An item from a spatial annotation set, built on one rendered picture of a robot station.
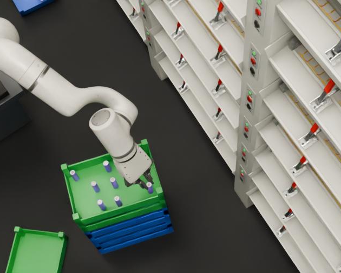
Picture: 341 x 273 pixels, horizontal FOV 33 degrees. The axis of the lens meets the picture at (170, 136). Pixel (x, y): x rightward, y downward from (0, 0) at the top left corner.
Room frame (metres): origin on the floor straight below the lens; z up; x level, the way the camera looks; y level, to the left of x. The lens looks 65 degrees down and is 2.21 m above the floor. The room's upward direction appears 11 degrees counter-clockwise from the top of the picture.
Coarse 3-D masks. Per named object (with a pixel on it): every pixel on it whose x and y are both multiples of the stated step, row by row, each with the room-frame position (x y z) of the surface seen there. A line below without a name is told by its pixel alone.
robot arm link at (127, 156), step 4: (132, 148) 0.71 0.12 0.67; (136, 148) 0.71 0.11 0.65; (128, 152) 0.70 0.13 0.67; (132, 152) 0.70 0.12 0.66; (112, 156) 0.70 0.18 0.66; (124, 156) 0.69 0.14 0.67; (128, 156) 0.69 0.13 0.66; (116, 160) 0.69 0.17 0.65; (120, 160) 0.68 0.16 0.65; (124, 160) 0.68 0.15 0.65
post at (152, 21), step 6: (138, 0) 1.41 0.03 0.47; (150, 12) 1.32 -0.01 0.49; (144, 18) 1.38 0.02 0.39; (150, 18) 1.32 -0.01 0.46; (156, 18) 1.33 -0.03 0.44; (144, 24) 1.40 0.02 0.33; (150, 24) 1.33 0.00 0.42; (156, 42) 1.32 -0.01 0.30; (150, 48) 1.38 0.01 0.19; (156, 48) 1.32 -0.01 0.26; (150, 54) 1.39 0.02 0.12; (156, 54) 1.32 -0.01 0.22; (150, 60) 1.40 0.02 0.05; (156, 60) 1.33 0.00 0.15; (156, 66) 1.35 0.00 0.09; (156, 72) 1.36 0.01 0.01; (162, 72) 1.32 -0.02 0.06; (162, 78) 1.32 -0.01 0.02
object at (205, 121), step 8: (160, 56) 1.32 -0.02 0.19; (160, 64) 1.30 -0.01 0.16; (168, 64) 1.29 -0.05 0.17; (168, 72) 1.26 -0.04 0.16; (176, 72) 1.25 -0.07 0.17; (176, 80) 1.21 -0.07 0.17; (176, 88) 1.17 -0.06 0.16; (184, 88) 1.15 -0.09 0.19; (184, 96) 1.13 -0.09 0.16; (192, 96) 1.12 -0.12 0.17; (192, 104) 1.09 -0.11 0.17; (192, 112) 1.05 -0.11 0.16; (200, 112) 1.04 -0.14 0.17; (200, 120) 1.01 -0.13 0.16; (208, 120) 1.00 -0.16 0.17; (208, 128) 0.96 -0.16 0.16; (216, 128) 0.96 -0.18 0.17; (216, 136) 0.91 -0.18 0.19; (216, 144) 0.89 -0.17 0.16; (224, 144) 0.88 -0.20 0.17; (224, 152) 0.85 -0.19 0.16; (232, 152) 0.84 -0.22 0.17; (232, 160) 0.81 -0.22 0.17; (232, 168) 0.78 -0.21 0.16
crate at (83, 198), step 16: (144, 144) 0.80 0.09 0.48; (96, 160) 0.80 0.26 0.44; (112, 160) 0.80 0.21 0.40; (64, 176) 0.75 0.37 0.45; (80, 176) 0.76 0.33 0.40; (96, 176) 0.75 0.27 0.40; (112, 176) 0.74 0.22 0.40; (80, 192) 0.70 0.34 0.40; (96, 192) 0.69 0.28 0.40; (112, 192) 0.68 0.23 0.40; (128, 192) 0.67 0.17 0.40; (144, 192) 0.66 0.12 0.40; (160, 192) 0.62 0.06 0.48; (80, 208) 0.65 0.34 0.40; (96, 208) 0.64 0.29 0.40; (112, 208) 0.63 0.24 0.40; (128, 208) 0.61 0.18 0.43; (80, 224) 0.59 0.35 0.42
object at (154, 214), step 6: (162, 210) 0.62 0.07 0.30; (138, 216) 0.64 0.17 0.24; (144, 216) 0.61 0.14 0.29; (150, 216) 0.62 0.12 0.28; (156, 216) 0.62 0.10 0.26; (120, 222) 0.63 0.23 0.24; (126, 222) 0.61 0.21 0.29; (132, 222) 0.61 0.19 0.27; (138, 222) 0.61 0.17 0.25; (102, 228) 0.62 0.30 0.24; (108, 228) 0.60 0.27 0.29; (114, 228) 0.60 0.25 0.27; (120, 228) 0.60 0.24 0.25; (90, 234) 0.59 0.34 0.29; (96, 234) 0.59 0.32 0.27; (102, 234) 0.59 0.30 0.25
